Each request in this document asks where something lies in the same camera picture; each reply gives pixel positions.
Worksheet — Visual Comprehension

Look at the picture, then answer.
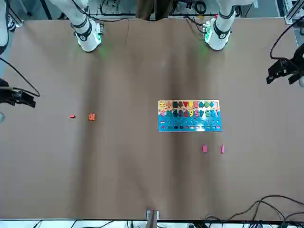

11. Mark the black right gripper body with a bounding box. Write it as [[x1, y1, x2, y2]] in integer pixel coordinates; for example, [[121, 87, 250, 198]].
[[0, 79, 23, 105]]

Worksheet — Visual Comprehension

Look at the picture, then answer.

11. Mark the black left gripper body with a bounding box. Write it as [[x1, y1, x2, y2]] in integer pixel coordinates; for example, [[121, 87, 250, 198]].
[[292, 44, 304, 72]]

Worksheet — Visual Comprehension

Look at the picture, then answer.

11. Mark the blue wooden toy board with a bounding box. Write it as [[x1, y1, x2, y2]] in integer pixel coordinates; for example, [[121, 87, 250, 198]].
[[158, 100, 224, 133]]

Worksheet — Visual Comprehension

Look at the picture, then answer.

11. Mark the striped shoe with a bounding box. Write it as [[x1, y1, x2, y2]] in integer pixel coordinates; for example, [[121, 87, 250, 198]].
[[7, 13, 17, 31]]

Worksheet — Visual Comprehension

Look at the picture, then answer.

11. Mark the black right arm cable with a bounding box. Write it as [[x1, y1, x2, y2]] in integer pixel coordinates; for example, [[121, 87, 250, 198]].
[[0, 58, 41, 97]]

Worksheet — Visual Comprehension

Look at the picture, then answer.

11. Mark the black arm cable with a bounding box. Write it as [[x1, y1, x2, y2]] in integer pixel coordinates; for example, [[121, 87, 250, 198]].
[[270, 20, 304, 60], [0, 58, 41, 97]]

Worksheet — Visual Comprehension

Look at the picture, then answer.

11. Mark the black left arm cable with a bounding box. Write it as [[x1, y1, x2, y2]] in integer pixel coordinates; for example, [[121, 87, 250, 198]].
[[270, 20, 304, 60]]

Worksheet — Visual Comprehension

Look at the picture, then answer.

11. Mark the aluminium frame post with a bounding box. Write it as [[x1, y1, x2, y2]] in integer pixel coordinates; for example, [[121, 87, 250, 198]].
[[284, 0, 304, 25]]

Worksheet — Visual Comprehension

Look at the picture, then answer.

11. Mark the black floor cable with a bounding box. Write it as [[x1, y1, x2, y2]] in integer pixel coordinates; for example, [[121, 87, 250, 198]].
[[203, 195, 304, 223]]

